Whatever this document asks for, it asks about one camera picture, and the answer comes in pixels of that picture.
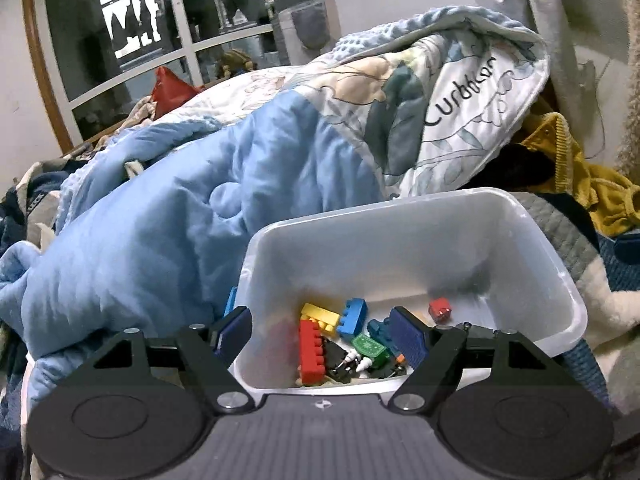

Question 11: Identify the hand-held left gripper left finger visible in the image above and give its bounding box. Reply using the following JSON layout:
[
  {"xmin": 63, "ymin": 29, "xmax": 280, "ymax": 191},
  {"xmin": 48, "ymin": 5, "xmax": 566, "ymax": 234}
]
[{"xmin": 50, "ymin": 306, "xmax": 254, "ymax": 415}]

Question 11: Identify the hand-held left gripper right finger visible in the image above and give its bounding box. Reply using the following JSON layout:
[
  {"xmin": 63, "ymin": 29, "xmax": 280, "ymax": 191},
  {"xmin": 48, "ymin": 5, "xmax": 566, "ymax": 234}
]
[{"xmin": 389, "ymin": 306, "xmax": 590, "ymax": 415}]

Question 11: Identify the teal orange toy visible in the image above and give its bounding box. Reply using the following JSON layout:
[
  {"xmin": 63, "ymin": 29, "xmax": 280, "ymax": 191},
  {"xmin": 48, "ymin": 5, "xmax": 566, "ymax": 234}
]
[{"xmin": 367, "ymin": 317, "xmax": 402, "ymax": 357}]

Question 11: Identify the green toy car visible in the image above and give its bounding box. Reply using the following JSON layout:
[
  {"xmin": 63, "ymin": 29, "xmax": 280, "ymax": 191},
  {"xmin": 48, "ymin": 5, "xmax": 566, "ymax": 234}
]
[{"xmin": 351, "ymin": 332, "xmax": 392, "ymax": 370}]

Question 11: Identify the blue toy brick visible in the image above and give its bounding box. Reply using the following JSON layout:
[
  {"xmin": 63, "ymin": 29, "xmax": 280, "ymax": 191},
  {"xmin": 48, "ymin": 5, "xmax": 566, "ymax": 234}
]
[{"xmin": 336, "ymin": 298, "xmax": 369, "ymax": 339}]

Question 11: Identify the black toy car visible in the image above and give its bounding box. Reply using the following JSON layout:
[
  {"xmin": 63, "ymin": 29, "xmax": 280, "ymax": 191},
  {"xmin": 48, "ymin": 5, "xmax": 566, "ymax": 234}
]
[{"xmin": 320, "ymin": 337, "xmax": 362, "ymax": 385}]

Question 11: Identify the long red toy brick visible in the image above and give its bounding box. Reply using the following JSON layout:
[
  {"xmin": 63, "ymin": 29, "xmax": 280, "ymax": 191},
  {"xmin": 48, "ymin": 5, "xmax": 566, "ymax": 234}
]
[{"xmin": 298, "ymin": 320, "xmax": 329, "ymax": 387}]

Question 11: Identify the white plastic container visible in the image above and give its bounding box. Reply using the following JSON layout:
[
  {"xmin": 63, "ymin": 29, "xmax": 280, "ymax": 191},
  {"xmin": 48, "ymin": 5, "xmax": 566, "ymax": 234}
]
[{"xmin": 232, "ymin": 187, "xmax": 589, "ymax": 397}]

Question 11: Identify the small red toy block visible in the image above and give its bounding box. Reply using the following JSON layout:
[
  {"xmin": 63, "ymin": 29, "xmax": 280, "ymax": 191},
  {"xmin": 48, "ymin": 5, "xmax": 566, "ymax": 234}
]
[{"xmin": 428, "ymin": 297, "xmax": 454, "ymax": 322}]

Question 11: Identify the yellow toy brick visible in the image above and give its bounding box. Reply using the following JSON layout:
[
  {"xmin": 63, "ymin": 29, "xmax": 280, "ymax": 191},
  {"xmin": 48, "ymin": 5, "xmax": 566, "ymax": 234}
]
[{"xmin": 299, "ymin": 302, "xmax": 342, "ymax": 335}]

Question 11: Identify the light blue quilt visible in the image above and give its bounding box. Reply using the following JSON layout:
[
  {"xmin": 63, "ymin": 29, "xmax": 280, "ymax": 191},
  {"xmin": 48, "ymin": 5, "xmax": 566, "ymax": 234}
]
[{"xmin": 0, "ymin": 91, "xmax": 401, "ymax": 411}]

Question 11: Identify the grey quilted fabric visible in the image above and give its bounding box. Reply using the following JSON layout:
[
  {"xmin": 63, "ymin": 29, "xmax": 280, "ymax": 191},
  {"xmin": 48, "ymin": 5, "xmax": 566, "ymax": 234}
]
[{"xmin": 510, "ymin": 191, "xmax": 603, "ymax": 283}]

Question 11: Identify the black cloth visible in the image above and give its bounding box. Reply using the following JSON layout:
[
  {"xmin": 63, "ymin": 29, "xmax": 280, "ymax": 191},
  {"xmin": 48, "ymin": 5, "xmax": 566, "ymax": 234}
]
[{"xmin": 467, "ymin": 144, "xmax": 568, "ymax": 197}]

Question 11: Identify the blue white plaid blanket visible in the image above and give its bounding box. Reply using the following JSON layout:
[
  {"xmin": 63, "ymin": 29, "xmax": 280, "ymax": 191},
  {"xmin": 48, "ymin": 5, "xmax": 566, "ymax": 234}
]
[{"xmin": 565, "ymin": 230, "xmax": 640, "ymax": 403}]

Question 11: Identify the floral printed quilt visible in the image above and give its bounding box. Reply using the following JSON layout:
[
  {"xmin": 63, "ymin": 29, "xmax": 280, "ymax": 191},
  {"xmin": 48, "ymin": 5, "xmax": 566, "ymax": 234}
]
[{"xmin": 150, "ymin": 6, "xmax": 552, "ymax": 202}]

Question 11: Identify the red cloth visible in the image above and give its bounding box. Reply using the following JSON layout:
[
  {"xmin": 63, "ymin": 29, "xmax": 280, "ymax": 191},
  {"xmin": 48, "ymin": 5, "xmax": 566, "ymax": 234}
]
[{"xmin": 150, "ymin": 66, "xmax": 202, "ymax": 122}]

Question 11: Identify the white cloth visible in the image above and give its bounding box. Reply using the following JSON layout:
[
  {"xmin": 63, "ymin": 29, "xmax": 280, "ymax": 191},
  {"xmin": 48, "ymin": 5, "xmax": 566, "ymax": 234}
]
[{"xmin": 470, "ymin": 0, "xmax": 640, "ymax": 181}]

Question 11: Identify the yellow corduroy garment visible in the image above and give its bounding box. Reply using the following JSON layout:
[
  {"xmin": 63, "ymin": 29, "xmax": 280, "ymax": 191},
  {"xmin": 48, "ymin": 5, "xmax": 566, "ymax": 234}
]
[{"xmin": 519, "ymin": 111, "xmax": 640, "ymax": 237}]

